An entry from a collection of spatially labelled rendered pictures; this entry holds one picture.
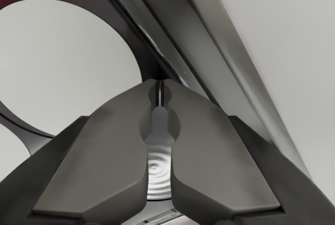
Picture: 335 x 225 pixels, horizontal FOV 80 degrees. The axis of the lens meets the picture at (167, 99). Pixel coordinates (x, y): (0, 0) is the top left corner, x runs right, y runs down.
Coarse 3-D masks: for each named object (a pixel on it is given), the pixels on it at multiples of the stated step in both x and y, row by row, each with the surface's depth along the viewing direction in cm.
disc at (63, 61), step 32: (32, 0) 10; (0, 32) 11; (32, 32) 11; (64, 32) 11; (96, 32) 11; (0, 64) 12; (32, 64) 12; (64, 64) 12; (96, 64) 12; (128, 64) 12; (0, 96) 14; (32, 96) 14; (64, 96) 14; (96, 96) 14; (64, 128) 15
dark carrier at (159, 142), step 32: (0, 0) 11; (64, 0) 11; (96, 0) 11; (128, 32) 12; (160, 64) 13; (160, 96) 14; (32, 128) 15; (160, 128) 16; (160, 160) 18; (160, 192) 20; (128, 224) 23
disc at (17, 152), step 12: (0, 132) 15; (12, 132) 15; (0, 144) 16; (12, 144) 16; (0, 156) 17; (12, 156) 17; (24, 156) 17; (0, 168) 17; (12, 168) 17; (0, 180) 18
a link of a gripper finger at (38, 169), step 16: (80, 128) 7; (48, 144) 7; (64, 144) 7; (32, 160) 6; (48, 160) 6; (16, 176) 6; (32, 176) 6; (48, 176) 6; (0, 192) 5; (16, 192) 5; (32, 192) 5; (0, 208) 5; (16, 208) 5; (0, 224) 5; (16, 224) 5; (32, 224) 5; (48, 224) 5; (64, 224) 5; (80, 224) 5
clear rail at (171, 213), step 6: (168, 210) 22; (174, 210) 22; (156, 216) 23; (162, 216) 22; (168, 216) 22; (174, 216) 22; (144, 222) 23; (150, 222) 23; (156, 222) 22; (162, 222) 23
